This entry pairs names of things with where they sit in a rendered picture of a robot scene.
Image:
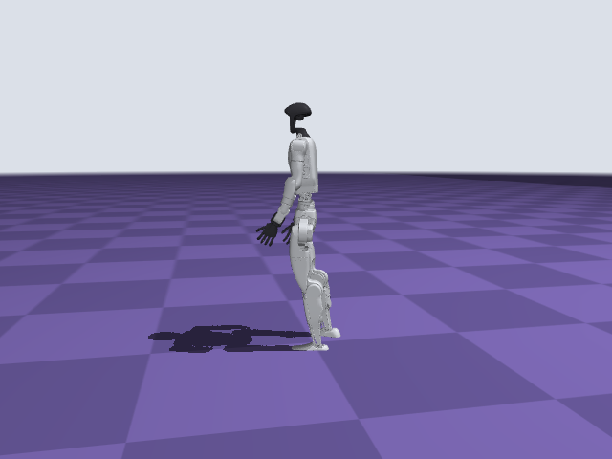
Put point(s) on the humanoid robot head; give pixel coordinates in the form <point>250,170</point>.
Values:
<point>298,111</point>

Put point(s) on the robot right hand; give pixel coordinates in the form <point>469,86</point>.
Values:
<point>290,229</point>

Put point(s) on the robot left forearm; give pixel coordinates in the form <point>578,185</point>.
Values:
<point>287,200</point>

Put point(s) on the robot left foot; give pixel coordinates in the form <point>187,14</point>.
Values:
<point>310,347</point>

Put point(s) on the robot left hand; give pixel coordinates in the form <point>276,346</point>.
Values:
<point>269,230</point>

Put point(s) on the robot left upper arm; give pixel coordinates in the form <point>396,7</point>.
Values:
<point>298,150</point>

